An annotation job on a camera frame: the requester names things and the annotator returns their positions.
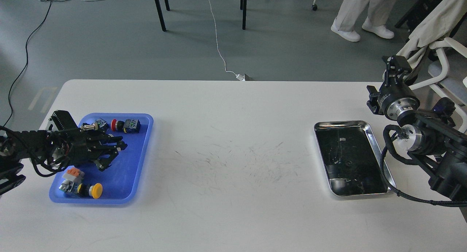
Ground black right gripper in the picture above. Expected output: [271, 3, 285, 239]
[366, 55, 420, 121]

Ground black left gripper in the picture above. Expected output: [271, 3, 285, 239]
[47, 110, 127, 171]

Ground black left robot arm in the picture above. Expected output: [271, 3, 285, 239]
[1, 110, 127, 199]

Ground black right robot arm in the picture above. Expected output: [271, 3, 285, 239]
[367, 55, 467, 207]

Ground blue plastic tray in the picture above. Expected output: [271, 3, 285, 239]
[49, 113, 154, 205]

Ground silver metal tray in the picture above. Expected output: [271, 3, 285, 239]
[314, 120, 395, 199]

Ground person legs white shoes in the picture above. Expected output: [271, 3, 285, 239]
[331, 0, 402, 42]

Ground black table legs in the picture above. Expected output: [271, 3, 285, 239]
[152, 0, 248, 32]

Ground green push button switch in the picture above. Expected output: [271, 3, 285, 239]
[94, 119, 109, 132]

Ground red push button switch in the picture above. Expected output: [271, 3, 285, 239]
[110, 119, 141, 133]

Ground orange white switch block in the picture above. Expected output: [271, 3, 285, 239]
[62, 167, 85, 184]

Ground yellow push button switch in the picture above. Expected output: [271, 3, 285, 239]
[59, 182, 103, 199]

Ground black cable on floor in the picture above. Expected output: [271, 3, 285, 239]
[0, 0, 88, 128]

